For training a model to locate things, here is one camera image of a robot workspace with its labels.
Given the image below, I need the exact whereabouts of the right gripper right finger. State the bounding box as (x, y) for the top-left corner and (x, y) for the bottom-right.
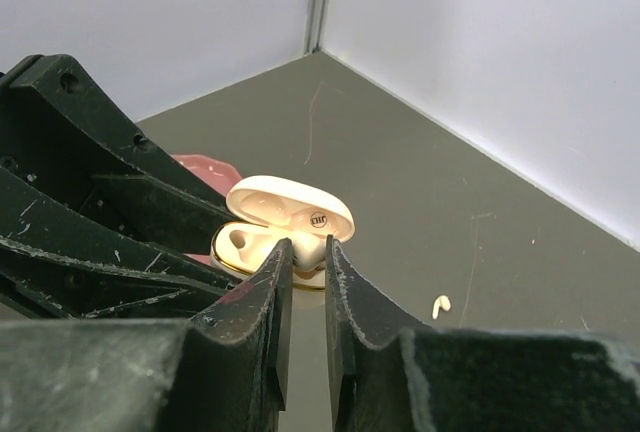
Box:
(325, 238), (639, 431)

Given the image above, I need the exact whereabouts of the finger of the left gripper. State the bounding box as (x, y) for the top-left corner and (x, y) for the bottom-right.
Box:
(1, 54), (234, 252)
(1, 170), (240, 319)

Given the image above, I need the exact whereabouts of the pink polka dot plate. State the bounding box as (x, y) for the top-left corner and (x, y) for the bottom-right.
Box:
(172, 154), (242, 272)

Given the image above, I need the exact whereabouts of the left aluminium corner post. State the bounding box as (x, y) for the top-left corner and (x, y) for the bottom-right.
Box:
(303, 0), (328, 55)

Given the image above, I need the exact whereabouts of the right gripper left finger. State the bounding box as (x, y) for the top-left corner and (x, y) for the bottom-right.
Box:
(1, 239), (292, 431)

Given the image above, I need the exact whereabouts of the pink earbud charging case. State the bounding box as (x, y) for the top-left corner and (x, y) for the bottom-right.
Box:
(211, 175), (356, 290)

